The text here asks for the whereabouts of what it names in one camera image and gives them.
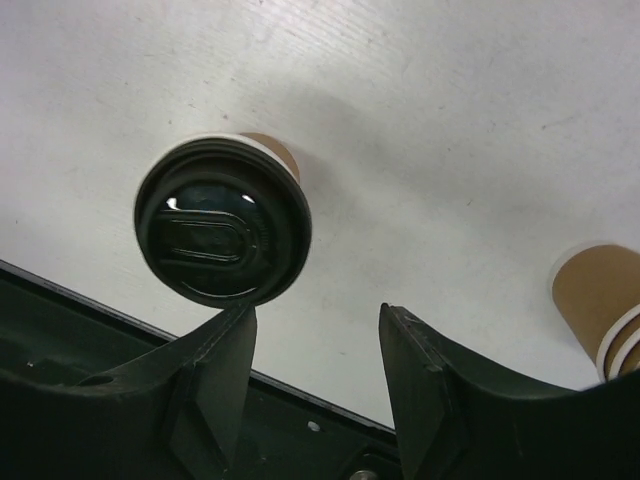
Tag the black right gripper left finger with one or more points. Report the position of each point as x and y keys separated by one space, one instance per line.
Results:
x=172 y=413

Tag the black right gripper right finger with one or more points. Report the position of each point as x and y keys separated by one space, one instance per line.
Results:
x=460 y=415

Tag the black plastic cup lid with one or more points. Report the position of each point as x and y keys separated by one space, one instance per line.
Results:
x=219 y=238

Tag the brown paper coffee cup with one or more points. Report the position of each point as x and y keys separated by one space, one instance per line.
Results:
x=246 y=150

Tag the stack of brown paper cups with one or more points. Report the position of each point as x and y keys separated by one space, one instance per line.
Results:
x=595 y=288

